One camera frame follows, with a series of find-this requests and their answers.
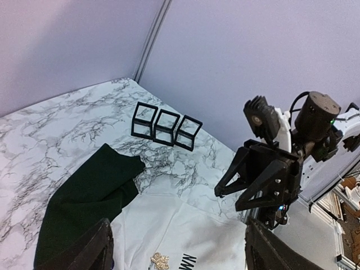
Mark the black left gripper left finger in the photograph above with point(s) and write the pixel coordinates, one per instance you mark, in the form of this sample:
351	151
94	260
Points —
93	250

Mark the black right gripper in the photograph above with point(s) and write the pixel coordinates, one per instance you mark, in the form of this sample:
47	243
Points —
269	177

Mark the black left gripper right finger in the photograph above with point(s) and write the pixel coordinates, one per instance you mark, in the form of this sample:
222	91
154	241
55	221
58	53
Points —
266	251

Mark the white and green t-shirt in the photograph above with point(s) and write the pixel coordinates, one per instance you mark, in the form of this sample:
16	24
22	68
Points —
142	224

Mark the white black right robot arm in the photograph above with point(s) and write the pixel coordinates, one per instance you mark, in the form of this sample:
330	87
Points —
315	135

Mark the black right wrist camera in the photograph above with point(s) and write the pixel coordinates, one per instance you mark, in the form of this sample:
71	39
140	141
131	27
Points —
262	118

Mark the black wire frame organizer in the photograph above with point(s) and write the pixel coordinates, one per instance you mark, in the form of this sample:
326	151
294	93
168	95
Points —
164	127

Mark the aluminium right corner post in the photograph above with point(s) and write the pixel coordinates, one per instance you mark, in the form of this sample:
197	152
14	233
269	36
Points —
151	39

